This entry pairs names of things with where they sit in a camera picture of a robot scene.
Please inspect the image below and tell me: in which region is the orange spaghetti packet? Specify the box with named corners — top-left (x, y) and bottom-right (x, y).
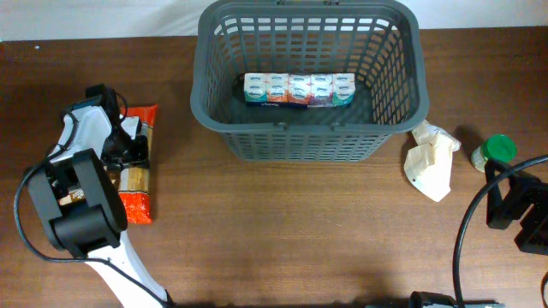
top-left (113, 105), bottom-right (158, 224)

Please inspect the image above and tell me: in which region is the multicolour tissue pocket pack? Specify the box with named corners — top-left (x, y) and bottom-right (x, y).
top-left (243, 73), bottom-right (356, 109)

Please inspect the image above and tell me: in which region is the brown white snack bag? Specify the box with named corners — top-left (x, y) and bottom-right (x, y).
top-left (57, 187), bottom-right (86, 206)

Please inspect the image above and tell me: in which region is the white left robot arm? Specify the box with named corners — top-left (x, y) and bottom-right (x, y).
top-left (18, 84), bottom-right (174, 307)

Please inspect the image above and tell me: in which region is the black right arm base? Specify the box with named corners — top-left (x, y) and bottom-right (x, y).
top-left (363, 291), bottom-right (506, 308)

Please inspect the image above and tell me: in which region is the green lidded small jar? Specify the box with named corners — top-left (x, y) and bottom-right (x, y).
top-left (471, 134), bottom-right (517, 172)

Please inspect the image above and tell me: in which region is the crumpled cream plastic bag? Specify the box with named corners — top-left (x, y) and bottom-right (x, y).
top-left (403, 120), bottom-right (461, 202)

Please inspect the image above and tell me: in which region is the grey plastic mesh basket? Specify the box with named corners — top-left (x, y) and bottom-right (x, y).
top-left (190, 1), bottom-right (429, 162)

